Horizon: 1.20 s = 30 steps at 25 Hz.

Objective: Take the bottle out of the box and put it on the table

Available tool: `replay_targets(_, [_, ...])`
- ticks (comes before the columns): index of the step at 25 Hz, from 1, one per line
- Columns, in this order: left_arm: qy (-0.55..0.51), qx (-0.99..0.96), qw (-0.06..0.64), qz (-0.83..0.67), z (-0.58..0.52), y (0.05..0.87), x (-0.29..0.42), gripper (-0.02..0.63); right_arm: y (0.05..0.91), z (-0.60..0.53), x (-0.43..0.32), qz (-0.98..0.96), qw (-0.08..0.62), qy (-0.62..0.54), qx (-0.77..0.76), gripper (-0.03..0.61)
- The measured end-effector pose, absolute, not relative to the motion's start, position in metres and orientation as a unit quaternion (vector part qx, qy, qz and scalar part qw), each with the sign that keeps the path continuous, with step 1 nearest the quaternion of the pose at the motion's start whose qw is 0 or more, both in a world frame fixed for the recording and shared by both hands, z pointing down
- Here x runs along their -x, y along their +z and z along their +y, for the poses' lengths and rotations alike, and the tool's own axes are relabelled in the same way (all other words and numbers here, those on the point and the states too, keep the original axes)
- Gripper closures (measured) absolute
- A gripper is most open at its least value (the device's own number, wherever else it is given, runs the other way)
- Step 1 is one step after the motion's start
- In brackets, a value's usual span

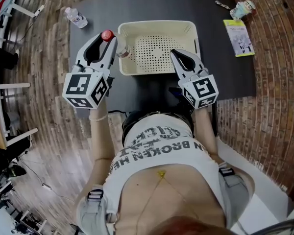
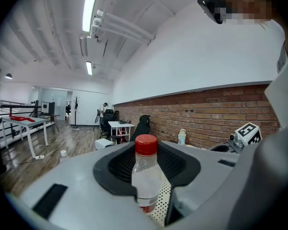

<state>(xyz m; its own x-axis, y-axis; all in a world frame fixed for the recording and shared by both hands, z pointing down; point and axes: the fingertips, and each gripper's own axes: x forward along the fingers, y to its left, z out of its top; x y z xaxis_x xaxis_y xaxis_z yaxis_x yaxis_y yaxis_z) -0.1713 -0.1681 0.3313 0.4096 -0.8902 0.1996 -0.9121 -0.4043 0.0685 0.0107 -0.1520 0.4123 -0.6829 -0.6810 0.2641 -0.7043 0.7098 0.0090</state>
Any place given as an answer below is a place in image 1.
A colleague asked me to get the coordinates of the red-capped bottle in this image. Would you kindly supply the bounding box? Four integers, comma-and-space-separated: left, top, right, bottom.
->
100, 29, 132, 58

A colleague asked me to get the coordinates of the twisted patterned wrapper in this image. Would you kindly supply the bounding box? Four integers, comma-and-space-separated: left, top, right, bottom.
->
215, 0, 232, 11

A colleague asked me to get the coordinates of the thin gold necklace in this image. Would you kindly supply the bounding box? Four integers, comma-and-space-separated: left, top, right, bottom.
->
136, 170, 199, 230

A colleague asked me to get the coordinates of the cartoon figure bottle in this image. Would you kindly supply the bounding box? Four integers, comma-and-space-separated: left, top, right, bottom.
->
229, 0, 257, 22

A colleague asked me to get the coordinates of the person's left forearm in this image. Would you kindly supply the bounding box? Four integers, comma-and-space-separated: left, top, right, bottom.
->
73, 105, 113, 200

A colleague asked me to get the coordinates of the grey shoulder strap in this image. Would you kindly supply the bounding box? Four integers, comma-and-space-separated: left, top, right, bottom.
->
218, 162, 250, 227
76, 188, 118, 235

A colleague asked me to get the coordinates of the person's white printed shirt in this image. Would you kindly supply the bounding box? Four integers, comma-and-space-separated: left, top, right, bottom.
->
102, 113, 226, 212

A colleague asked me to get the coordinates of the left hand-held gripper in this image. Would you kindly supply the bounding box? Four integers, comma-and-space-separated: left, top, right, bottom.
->
62, 32, 118, 110

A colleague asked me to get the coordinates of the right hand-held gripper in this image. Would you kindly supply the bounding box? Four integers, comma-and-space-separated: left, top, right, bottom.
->
170, 49, 219, 110

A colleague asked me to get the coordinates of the clear water bottle white cap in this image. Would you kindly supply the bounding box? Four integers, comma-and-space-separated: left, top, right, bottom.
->
64, 7, 88, 29

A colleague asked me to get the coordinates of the cream perforated plastic basket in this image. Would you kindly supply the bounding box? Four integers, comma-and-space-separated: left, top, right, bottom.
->
117, 20, 201, 76

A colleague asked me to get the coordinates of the person's right forearm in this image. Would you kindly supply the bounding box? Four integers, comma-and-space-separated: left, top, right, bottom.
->
193, 106, 219, 156

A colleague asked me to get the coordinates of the thin bead bracelet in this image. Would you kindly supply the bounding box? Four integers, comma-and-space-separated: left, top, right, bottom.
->
89, 114, 109, 122

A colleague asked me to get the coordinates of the dark grey table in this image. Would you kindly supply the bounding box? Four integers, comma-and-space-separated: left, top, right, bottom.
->
69, 0, 257, 114

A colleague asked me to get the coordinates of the yellow-edged booklet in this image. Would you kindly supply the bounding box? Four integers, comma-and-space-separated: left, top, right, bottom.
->
222, 19, 255, 58

